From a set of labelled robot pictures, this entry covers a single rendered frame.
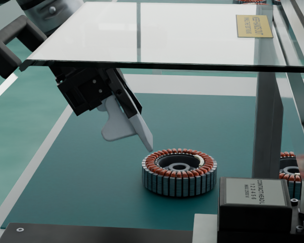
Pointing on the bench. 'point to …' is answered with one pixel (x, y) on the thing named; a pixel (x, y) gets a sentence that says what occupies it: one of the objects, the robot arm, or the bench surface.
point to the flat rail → (300, 128)
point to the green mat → (212, 145)
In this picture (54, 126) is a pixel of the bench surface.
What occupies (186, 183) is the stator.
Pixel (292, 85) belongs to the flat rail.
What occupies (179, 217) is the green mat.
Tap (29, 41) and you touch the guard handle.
